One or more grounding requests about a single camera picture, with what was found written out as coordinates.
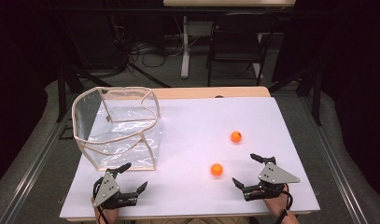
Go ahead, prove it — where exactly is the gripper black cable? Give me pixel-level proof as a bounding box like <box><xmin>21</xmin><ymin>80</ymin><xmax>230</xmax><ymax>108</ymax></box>
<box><xmin>91</xmin><ymin>177</ymin><xmax>111</xmax><ymax>224</ymax></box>
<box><xmin>273</xmin><ymin>183</ymin><xmax>295</xmax><ymax>224</ymax></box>

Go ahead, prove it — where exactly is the grey metal rail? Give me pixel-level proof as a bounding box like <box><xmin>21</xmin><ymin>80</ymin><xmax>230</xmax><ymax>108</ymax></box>
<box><xmin>0</xmin><ymin>102</ymin><xmax>74</xmax><ymax>224</ymax></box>
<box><xmin>299</xmin><ymin>96</ymin><xmax>371</xmax><ymax>224</ymax></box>

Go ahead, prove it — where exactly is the clear plastic box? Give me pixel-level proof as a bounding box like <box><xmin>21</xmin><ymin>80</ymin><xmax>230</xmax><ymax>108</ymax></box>
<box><xmin>71</xmin><ymin>86</ymin><xmax>164</xmax><ymax>172</ymax></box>

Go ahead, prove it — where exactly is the person's left hand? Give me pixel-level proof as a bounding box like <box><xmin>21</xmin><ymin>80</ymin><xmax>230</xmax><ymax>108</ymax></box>
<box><xmin>93</xmin><ymin>206</ymin><xmax>120</xmax><ymax>224</ymax></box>

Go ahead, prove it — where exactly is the bundle of floor cables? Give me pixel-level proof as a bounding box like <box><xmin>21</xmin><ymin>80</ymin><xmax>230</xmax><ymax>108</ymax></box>
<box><xmin>128</xmin><ymin>34</ymin><xmax>186</xmax><ymax>69</ymax></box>

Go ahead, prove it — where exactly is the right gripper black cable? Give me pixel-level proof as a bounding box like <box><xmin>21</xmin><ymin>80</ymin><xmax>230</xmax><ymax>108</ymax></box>
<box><xmin>273</xmin><ymin>183</ymin><xmax>295</xmax><ymax>224</ymax></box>

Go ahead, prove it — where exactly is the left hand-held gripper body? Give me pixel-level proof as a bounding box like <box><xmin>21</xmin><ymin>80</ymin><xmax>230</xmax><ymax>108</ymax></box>
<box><xmin>91</xmin><ymin>172</ymin><xmax>139</xmax><ymax>210</ymax></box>

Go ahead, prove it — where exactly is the black folding chair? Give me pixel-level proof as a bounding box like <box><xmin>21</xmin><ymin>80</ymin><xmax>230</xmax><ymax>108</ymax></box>
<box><xmin>205</xmin><ymin>12</ymin><xmax>279</xmax><ymax>88</ymax></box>

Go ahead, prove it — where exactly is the white-legged desk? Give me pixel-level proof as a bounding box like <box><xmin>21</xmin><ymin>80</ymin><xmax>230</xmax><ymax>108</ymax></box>
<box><xmin>162</xmin><ymin>0</ymin><xmax>297</xmax><ymax>79</ymax></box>

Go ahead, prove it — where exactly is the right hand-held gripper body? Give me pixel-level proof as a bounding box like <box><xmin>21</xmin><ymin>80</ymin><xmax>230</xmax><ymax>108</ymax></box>
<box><xmin>243</xmin><ymin>161</ymin><xmax>301</xmax><ymax>202</ymax></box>

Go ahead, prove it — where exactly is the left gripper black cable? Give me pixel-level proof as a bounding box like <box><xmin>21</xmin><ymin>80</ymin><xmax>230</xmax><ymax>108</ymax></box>
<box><xmin>91</xmin><ymin>177</ymin><xmax>111</xmax><ymax>224</ymax></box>

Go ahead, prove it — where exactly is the wooden table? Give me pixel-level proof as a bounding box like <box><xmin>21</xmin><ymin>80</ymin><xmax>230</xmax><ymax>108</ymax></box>
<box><xmin>59</xmin><ymin>86</ymin><xmax>321</xmax><ymax>223</ymax></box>

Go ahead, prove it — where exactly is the person's right hand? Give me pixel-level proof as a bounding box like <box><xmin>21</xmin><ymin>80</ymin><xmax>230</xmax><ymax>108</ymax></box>
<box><xmin>262</xmin><ymin>184</ymin><xmax>292</xmax><ymax>217</ymax></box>

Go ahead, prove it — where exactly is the black metal stand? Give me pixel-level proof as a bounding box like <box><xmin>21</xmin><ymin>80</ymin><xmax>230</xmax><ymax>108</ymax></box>
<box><xmin>54</xmin><ymin>59</ymin><xmax>112</xmax><ymax>123</ymax></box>
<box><xmin>267</xmin><ymin>60</ymin><xmax>323</xmax><ymax>127</ymax></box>

